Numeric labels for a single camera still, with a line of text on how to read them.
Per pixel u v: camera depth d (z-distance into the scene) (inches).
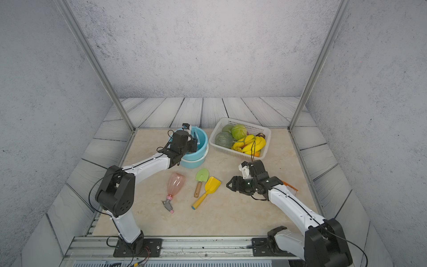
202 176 37.8
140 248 26.7
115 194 18.9
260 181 24.9
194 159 34.6
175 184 34.1
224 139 39.3
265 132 42.2
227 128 43.3
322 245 16.0
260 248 28.6
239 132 39.9
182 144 29.6
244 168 30.6
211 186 35.9
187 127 32.3
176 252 28.6
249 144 38.5
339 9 28.0
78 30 30.0
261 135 42.1
